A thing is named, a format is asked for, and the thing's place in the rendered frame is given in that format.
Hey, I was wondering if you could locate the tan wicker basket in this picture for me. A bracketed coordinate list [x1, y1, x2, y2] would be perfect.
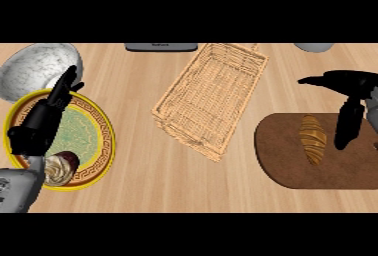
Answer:
[149, 43, 271, 163]

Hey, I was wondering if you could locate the yellow rimmed patterned plate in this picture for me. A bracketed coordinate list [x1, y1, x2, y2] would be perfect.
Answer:
[1, 88, 118, 192]

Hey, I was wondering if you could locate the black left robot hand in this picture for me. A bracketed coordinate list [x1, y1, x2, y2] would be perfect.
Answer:
[6, 64, 85, 158]

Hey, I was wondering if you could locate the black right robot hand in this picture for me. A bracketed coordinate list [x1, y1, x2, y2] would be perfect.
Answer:
[297, 69, 378, 152]

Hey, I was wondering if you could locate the pale grey round object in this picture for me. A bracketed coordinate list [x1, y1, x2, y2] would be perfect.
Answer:
[292, 43, 336, 54]

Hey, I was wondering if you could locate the white marble bowl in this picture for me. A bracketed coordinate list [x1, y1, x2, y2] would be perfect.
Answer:
[0, 43, 84, 104]

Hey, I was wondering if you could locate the golden brown croissant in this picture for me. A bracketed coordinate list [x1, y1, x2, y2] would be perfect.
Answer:
[297, 114, 329, 166]

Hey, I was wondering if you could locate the brown and white cupcake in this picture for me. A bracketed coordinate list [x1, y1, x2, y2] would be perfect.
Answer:
[43, 150, 81, 188]

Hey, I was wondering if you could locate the brown wooden cutting board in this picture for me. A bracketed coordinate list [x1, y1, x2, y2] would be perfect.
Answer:
[252, 112, 378, 191]

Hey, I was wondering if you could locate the dark grey appliance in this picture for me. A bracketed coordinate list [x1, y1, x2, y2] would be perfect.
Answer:
[122, 43, 199, 53]

